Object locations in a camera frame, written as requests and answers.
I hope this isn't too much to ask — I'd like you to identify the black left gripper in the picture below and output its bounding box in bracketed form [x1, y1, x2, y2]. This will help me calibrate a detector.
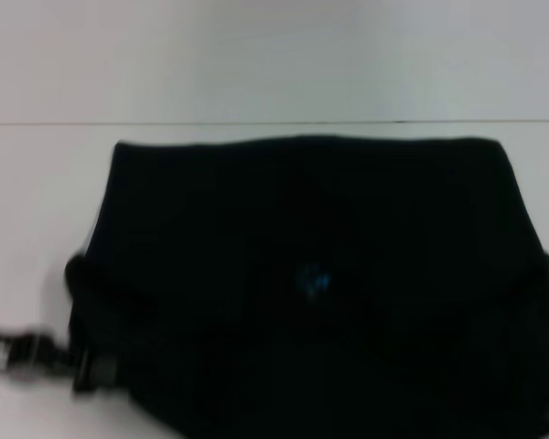
[0, 325, 118, 394]

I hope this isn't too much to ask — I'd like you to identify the black shirt with FREE print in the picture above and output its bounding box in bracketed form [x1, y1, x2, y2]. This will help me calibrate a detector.
[63, 134, 549, 439]

